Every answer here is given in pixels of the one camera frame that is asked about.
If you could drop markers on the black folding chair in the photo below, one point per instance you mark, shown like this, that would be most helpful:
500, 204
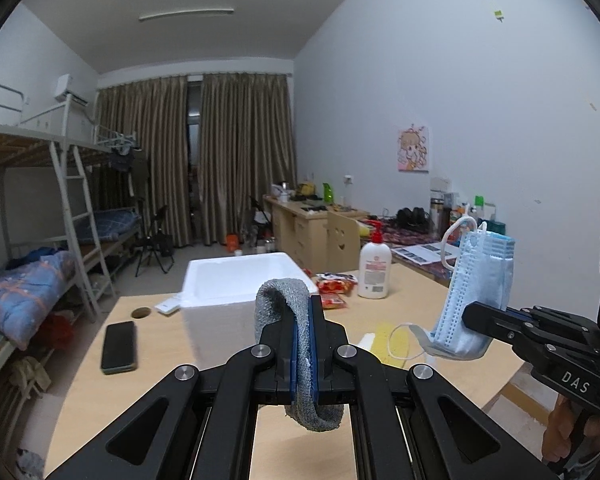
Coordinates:
155, 240

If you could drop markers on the green capped white bottle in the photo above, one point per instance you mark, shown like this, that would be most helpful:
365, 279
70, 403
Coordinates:
478, 205

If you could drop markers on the white lotion pump bottle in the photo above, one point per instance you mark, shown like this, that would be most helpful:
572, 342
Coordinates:
375, 270

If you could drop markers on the brown curtain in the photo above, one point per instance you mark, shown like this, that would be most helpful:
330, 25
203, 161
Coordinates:
145, 160
245, 150

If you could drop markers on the black smartphone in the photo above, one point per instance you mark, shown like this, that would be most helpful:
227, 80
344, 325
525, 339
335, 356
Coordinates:
119, 347

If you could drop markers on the metal bunk bed plaid bedding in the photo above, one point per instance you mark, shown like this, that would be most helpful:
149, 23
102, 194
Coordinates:
110, 222

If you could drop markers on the printed paper sheets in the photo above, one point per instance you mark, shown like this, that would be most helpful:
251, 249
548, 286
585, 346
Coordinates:
422, 251

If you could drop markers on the white air conditioner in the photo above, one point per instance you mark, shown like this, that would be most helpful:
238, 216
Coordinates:
70, 89

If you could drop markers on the white towel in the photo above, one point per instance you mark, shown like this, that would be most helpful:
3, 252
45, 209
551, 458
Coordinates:
365, 342

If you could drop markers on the ceiling tube light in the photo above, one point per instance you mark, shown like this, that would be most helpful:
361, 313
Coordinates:
186, 14

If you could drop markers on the white foam box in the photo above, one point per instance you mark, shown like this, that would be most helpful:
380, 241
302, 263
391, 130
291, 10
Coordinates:
215, 280

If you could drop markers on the dark steel thermos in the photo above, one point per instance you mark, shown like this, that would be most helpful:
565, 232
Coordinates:
437, 215

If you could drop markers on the wooden chair smiley cutout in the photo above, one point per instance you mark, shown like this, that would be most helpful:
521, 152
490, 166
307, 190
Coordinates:
341, 242

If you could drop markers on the green plastic bottle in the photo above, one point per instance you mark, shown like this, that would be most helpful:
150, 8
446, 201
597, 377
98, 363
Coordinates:
328, 193

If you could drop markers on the white metal bunk bed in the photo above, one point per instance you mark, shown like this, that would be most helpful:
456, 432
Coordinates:
10, 142

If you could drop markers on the red snack packet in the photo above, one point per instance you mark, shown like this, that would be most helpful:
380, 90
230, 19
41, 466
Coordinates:
342, 284
334, 301

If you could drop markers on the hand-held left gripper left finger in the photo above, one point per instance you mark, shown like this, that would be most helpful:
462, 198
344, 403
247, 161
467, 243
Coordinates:
280, 360

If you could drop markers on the orange bottle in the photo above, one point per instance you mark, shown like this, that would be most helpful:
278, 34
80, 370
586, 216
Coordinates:
231, 241

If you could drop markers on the person's right hand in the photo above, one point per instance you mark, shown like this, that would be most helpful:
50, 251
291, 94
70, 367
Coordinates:
557, 430

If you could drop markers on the blue orange quilt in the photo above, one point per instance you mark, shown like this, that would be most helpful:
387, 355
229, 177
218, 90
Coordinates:
25, 285

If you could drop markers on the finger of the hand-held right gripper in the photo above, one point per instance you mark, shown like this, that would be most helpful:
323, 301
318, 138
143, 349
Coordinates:
560, 317
495, 321

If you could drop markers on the grey knitted cloth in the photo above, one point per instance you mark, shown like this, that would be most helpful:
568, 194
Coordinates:
280, 296

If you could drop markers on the green wall sticker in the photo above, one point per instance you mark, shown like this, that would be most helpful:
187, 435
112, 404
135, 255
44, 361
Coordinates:
500, 15

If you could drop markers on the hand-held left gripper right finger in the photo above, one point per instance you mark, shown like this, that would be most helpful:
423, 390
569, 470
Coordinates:
330, 355

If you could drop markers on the desk with patterned cloth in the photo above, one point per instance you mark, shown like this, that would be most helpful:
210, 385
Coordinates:
415, 237

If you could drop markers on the cartoon wall poster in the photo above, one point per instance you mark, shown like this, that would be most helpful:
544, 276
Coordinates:
414, 149

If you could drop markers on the stack of blue face masks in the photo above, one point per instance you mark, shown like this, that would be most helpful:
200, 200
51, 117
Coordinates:
480, 280

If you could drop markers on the white remote control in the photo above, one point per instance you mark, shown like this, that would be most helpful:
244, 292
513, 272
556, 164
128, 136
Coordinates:
169, 305

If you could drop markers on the black folding rack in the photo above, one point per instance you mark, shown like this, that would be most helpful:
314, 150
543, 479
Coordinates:
260, 220

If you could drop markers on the white bed ladder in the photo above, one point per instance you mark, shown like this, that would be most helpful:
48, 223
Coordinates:
77, 200

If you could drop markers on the dark hanging clothes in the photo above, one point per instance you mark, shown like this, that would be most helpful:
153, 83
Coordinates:
121, 160

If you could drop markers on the light wooden desk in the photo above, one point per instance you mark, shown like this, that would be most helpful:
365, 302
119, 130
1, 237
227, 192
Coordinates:
295, 230

